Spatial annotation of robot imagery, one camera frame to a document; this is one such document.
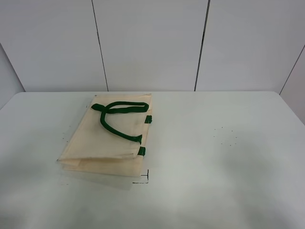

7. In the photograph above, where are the cream linen bag green handles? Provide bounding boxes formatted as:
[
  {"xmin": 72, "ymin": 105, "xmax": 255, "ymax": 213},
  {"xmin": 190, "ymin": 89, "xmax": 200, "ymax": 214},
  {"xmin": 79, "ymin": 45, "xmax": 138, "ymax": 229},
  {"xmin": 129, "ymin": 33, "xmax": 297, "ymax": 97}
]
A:
[{"xmin": 58, "ymin": 94, "xmax": 152, "ymax": 177}]

